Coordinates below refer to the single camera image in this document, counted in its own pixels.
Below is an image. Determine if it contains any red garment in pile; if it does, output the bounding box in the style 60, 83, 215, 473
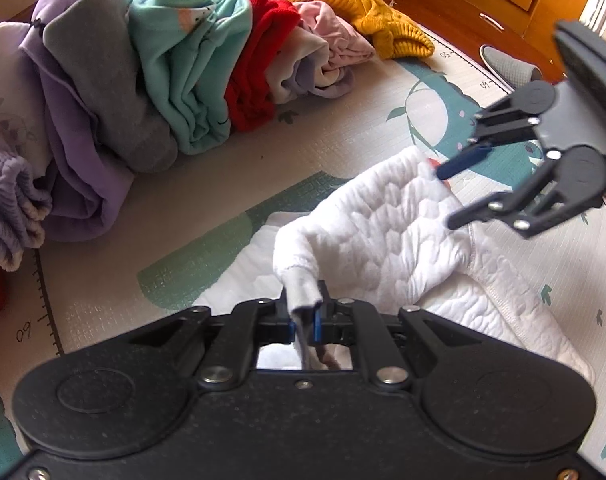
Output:
225, 0, 301, 132

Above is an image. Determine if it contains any white quilted baby garment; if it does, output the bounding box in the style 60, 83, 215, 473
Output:
199, 148, 595, 379

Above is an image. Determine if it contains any lavender ribbed garment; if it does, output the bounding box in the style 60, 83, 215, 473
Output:
0, 150, 53, 272

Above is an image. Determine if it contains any grey slipper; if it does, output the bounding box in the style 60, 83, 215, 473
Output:
478, 44, 542, 89

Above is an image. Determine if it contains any purple garment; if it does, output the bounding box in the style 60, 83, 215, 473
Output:
20, 0, 134, 242

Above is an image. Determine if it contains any cream lilac garment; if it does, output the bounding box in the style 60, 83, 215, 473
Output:
265, 26, 354, 104

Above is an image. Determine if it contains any yellow knit sweater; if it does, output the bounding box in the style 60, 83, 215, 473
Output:
290, 0, 434, 60

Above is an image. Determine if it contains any white folded garment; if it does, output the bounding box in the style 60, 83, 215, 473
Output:
0, 22, 52, 178

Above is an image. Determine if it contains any pink garment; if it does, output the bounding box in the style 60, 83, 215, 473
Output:
293, 0, 376, 79

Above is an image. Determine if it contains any cartoon foam play mat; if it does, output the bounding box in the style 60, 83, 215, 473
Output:
0, 38, 606, 474

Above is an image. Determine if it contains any teal green garment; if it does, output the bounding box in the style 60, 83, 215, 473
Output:
128, 0, 252, 155

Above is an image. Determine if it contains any grey garment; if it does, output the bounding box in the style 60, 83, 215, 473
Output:
43, 0, 178, 174

